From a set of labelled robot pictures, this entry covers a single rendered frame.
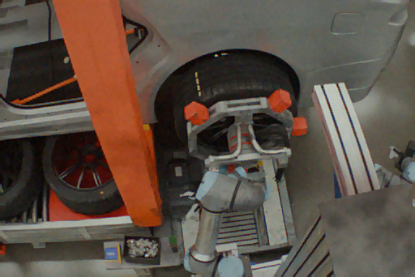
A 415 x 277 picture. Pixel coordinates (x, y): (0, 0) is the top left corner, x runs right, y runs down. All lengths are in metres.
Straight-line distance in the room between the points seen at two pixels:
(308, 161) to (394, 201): 2.36
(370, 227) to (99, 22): 0.87
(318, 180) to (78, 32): 2.43
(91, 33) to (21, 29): 1.93
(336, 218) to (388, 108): 2.91
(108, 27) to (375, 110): 2.88
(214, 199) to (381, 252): 0.86
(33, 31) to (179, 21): 1.42
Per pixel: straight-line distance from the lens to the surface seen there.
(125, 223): 2.79
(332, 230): 1.03
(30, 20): 3.19
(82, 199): 2.77
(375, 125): 3.75
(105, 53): 1.37
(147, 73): 2.31
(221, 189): 1.71
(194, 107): 2.23
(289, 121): 2.40
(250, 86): 2.25
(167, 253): 2.63
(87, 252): 3.19
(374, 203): 1.08
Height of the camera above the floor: 2.97
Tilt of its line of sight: 60 degrees down
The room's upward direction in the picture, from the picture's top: straight up
